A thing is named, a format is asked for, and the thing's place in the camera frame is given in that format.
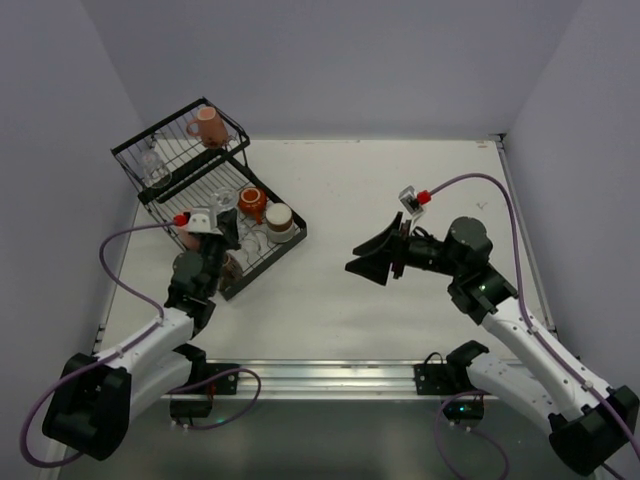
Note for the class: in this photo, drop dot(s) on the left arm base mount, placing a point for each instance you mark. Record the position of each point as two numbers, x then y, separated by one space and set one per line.
208 380

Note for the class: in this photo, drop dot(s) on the orange ceramic cup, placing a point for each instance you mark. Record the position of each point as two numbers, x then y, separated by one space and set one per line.
252 202

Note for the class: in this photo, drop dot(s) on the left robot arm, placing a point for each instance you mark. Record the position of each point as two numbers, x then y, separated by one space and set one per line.
98 396

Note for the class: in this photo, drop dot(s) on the pink ceramic mug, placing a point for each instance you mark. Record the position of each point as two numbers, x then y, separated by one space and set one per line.
209 128

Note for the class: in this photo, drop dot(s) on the aluminium mounting rail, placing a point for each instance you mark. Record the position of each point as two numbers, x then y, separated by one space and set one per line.
320 377

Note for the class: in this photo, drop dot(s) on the clear champagne flute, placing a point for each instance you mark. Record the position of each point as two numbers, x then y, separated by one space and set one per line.
251 238

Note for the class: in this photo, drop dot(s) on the pink plastic cup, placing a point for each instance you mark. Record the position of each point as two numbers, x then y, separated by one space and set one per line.
189 241

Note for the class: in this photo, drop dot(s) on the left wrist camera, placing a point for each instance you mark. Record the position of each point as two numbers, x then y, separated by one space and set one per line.
202 220

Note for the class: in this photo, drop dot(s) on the black wire dish rack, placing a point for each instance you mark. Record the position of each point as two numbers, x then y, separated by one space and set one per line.
196 172

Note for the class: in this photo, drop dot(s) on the clear glass on upper rack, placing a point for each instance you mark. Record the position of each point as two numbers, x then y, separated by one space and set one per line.
156 174

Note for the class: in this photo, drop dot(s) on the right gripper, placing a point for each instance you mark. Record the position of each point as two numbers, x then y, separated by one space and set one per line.
398 255

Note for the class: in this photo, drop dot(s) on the white and brown tumbler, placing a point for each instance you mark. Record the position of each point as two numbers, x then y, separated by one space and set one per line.
280 225

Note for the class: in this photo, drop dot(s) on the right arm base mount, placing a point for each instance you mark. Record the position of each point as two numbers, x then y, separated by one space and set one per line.
446 376

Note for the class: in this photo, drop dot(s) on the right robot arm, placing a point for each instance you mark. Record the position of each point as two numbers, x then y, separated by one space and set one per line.
586 420

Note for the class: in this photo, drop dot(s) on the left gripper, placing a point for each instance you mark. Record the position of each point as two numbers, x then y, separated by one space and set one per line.
220 239

